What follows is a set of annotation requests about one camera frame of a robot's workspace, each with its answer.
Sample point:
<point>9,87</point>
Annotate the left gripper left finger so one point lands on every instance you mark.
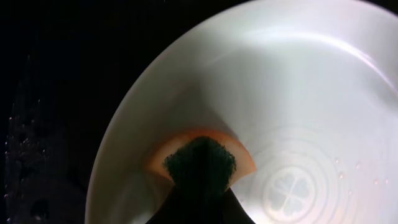
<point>172,211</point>

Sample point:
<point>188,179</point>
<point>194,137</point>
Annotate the light blue plate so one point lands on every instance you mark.
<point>309,87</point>

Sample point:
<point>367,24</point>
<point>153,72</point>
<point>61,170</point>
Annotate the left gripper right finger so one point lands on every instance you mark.
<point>232,211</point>

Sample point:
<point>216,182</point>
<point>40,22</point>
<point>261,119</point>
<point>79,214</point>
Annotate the black round tray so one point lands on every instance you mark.
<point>66,66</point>

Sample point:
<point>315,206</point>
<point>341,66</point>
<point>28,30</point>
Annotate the yellow green sponge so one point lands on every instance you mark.
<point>201,158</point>

